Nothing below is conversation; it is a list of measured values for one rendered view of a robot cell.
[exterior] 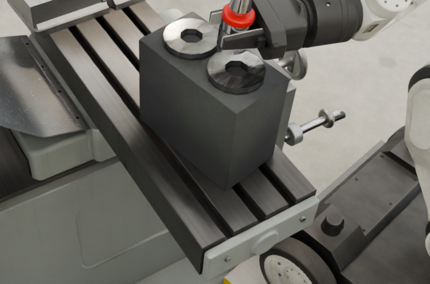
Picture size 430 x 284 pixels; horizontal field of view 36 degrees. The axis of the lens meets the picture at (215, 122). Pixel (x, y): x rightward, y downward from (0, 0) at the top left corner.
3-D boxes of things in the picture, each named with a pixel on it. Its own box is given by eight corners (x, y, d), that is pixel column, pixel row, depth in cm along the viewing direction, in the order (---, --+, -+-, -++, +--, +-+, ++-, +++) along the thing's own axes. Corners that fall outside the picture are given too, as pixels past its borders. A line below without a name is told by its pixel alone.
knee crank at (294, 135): (336, 110, 187) (340, 95, 183) (349, 123, 184) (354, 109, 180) (275, 138, 178) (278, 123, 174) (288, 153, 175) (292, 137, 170)
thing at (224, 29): (211, 48, 96) (216, 20, 92) (222, 29, 99) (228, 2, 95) (240, 60, 96) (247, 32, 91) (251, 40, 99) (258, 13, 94)
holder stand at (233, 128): (187, 89, 124) (193, 3, 109) (274, 156, 114) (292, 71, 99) (139, 119, 118) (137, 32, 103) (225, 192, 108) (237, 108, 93)
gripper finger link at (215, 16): (209, 27, 96) (248, 22, 98) (212, 11, 94) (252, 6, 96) (206, 20, 97) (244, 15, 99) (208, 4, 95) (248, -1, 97)
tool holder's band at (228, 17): (216, 20, 92) (217, 15, 91) (228, 2, 95) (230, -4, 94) (247, 32, 91) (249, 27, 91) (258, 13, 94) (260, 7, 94)
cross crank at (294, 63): (288, 58, 187) (295, 25, 179) (314, 83, 181) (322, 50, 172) (243, 76, 181) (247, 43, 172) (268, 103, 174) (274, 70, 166)
